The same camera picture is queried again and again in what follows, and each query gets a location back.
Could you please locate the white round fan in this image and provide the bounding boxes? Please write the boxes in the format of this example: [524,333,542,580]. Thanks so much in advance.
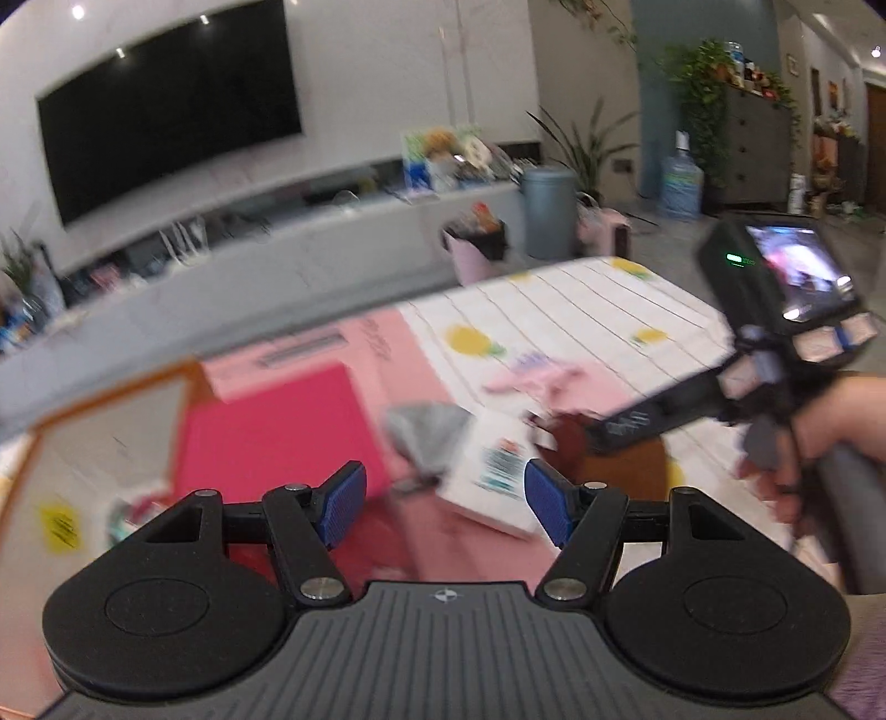
[462,133,494,174]

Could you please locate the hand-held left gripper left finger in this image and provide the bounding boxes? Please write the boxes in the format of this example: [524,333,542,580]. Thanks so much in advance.
[142,460,368,605]

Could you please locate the white tissue packet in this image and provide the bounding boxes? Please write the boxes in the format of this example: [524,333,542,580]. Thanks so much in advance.
[436,408,548,541]

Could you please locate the white marble television console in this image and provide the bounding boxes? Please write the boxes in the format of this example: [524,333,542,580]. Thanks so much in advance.
[48,142,544,326]

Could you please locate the black wall television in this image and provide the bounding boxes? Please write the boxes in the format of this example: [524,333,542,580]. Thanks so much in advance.
[36,0,306,226]

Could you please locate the long leaf potted plant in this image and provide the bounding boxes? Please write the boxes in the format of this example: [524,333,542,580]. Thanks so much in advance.
[0,228,63,333]

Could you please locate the tall leafy potted plant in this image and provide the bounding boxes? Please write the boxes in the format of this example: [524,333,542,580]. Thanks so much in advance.
[526,97,641,209]

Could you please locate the grey cloth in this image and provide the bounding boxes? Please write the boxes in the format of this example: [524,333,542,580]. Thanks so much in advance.
[384,402,478,489]

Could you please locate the person's grey clothing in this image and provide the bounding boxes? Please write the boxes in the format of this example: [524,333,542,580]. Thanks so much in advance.
[796,443,886,596]

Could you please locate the grey trash can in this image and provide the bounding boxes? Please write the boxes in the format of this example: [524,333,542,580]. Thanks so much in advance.
[519,166,579,260]

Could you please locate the red lidded clear container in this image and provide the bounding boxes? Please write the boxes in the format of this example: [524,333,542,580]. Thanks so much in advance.
[104,363,555,583]

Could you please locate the grey cabinet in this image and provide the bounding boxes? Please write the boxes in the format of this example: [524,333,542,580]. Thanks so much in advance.
[706,90,797,212]

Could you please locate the person's right hand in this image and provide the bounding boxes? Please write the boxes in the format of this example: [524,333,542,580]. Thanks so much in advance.
[735,376,886,527]

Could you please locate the pink waste bin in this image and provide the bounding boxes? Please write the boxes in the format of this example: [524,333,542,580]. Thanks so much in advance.
[443,208,509,285]

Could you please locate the brown soft item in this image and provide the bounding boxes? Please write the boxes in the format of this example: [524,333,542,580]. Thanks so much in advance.
[547,412,686,517]

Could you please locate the hanging vine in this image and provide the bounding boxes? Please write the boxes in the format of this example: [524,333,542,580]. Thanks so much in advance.
[557,0,638,49]

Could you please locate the white router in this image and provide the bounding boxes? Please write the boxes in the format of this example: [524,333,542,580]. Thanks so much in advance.
[162,218,212,268]

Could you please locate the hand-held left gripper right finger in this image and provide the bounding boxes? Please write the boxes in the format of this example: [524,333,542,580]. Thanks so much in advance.
[524,458,745,605]

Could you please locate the bushy green cabinet plant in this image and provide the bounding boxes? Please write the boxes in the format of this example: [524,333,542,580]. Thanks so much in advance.
[661,38,804,181]

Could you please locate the orange cardboard box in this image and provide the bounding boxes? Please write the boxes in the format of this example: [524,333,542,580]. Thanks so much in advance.
[0,356,215,720]

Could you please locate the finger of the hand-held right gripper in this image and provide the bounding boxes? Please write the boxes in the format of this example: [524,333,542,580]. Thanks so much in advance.
[527,410,606,454]

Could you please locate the blue water jug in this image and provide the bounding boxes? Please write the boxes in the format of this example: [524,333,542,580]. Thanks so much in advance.
[657,131,707,223]

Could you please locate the brown teddy bear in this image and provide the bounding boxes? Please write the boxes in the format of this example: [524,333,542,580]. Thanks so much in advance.
[421,126,463,188]

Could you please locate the purple fluffy rug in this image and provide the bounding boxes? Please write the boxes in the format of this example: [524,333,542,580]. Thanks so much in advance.
[827,595,886,720]

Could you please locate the pink heater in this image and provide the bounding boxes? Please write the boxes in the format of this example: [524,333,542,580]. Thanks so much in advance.
[578,204,631,260]

